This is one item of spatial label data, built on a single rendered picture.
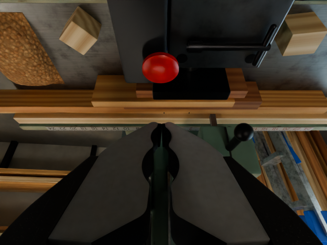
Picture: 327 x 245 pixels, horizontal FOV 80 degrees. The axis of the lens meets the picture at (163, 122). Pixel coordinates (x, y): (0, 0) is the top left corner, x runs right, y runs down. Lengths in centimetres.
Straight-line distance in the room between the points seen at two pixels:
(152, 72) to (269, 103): 27
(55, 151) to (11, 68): 263
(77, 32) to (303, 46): 27
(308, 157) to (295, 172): 60
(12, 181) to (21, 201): 49
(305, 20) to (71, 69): 33
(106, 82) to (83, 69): 4
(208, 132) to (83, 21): 21
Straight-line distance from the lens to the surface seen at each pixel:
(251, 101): 35
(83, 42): 28
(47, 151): 299
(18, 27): 33
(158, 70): 16
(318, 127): 47
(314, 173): 174
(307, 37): 30
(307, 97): 44
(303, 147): 179
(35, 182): 237
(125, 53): 17
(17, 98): 43
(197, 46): 17
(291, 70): 39
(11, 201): 293
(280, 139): 121
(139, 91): 30
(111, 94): 32
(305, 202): 117
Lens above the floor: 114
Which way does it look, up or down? 32 degrees down
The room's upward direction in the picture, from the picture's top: 180 degrees clockwise
